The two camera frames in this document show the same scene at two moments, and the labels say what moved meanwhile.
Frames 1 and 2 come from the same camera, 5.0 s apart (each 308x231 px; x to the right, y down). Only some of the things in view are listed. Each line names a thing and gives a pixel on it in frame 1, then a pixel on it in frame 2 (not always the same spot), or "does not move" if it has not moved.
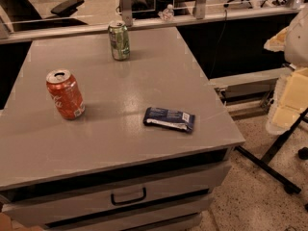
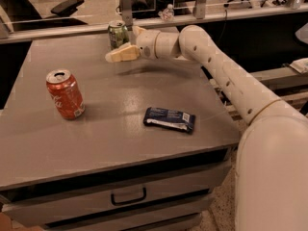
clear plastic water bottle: (166, 13) does not move
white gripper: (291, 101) to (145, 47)
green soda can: (119, 40) does not move
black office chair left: (23, 16) does not move
